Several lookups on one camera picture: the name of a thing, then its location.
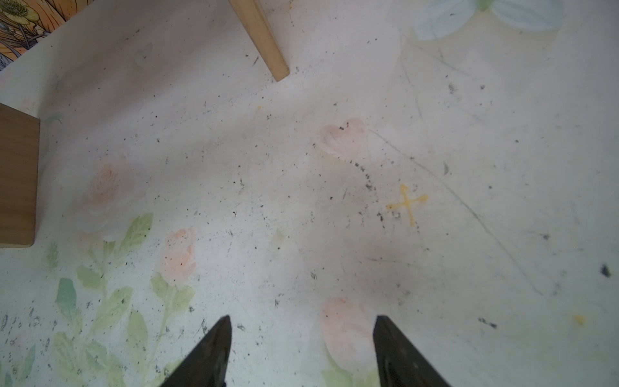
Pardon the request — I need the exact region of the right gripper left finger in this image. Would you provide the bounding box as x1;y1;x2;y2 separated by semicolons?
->
161;315;232;387

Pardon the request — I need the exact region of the wooden two-tier shelf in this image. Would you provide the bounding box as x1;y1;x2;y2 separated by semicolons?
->
1;1;290;248

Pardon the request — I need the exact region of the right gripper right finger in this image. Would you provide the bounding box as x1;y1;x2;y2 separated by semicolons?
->
372;315;451;387

